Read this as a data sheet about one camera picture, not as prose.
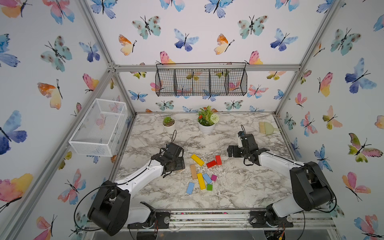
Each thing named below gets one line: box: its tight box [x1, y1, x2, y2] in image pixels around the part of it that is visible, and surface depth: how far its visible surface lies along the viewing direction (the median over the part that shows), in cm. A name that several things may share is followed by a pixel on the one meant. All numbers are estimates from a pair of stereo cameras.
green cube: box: [206, 184, 213, 191], surface depth 86 cm
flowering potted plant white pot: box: [197, 105, 220, 134], surface depth 100 cm
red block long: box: [206, 160, 217, 169], surface depth 95 cm
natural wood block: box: [190, 164, 198, 180], surface depth 90 cm
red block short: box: [215, 155, 223, 165], surface depth 97 cm
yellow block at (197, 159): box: [191, 154, 205, 167], surface depth 97 cm
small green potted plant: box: [162, 116, 176, 127], surface depth 106 cm
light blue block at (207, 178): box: [203, 173, 213, 184], surface depth 88 cm
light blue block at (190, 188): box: [186, 182, 195, 195], surface depth 86 cm
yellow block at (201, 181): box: [197, 173, 207, 190], surface depth 88 cm
